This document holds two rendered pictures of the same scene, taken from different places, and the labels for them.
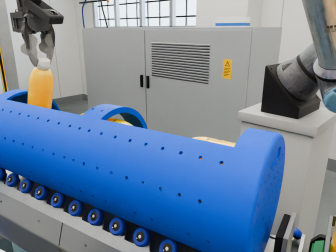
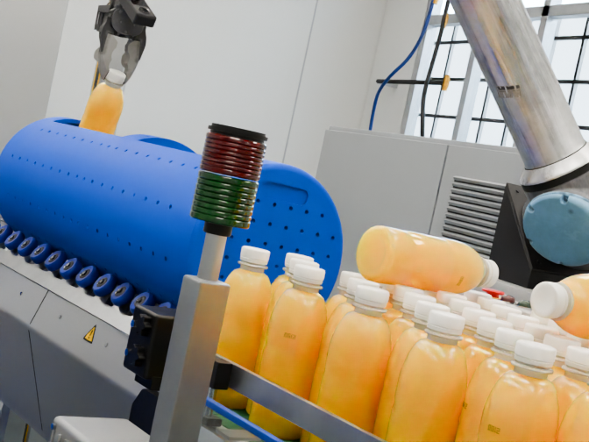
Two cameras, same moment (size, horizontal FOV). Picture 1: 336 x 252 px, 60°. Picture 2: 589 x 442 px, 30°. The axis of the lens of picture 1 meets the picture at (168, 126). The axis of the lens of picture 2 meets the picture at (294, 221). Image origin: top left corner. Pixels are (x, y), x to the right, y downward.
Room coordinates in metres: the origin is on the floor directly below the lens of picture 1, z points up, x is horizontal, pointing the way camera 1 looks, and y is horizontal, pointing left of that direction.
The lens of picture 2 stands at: (-1.02, -0.90, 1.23)
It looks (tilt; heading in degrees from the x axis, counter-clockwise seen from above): 3 degrees down; 23
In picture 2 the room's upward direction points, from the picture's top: 12 degrees clockwise
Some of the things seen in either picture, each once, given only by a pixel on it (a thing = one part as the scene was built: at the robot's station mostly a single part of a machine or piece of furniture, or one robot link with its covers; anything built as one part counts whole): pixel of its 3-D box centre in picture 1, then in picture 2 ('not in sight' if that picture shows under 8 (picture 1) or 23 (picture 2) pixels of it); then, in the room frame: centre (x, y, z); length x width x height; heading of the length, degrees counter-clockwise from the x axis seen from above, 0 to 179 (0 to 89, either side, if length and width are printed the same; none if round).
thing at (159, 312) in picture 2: not in sight; (163, 348); (0.31, -0.18, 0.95); 0.10 x 0.07 x 0.10; 148
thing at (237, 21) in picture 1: (232, 22); not in sight; (2.44, -0.51, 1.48); 0.24 x 0.12 x 0.08; 55
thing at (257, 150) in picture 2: not in sight; (232, 156); (0.00, -0.38, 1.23); 0.06 x 0.06 x 0.04
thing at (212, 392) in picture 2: not in sight; (214, 391); (0.20, -0.32, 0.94); 0.03 x 0.02 x 0.08; 58
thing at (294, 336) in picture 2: not in sight; (291, 356); (0.26, -0.39, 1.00); 0.07 x 0.07 x 0.19
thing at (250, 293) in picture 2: not in sight; (238, 331); (0.32, -0.28, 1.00); 0.07 x 0.07 x 0.19
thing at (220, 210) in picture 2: not in sight; (223, 199); (0.00, -0.38, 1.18); 0.06 x 0.06 x 0.05
